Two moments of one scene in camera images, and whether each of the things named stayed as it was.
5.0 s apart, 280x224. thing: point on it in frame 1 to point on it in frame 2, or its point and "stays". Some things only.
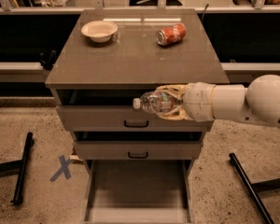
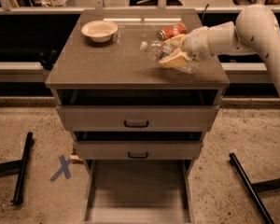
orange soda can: x=171 y=35 stays
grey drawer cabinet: x=138 y=168 stays
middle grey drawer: x=138 y=146 stays
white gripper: x=198 y=102 to x=196 y=44
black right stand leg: x=259 y=186 stays
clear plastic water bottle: x=156 y=102 to x=158 y=49
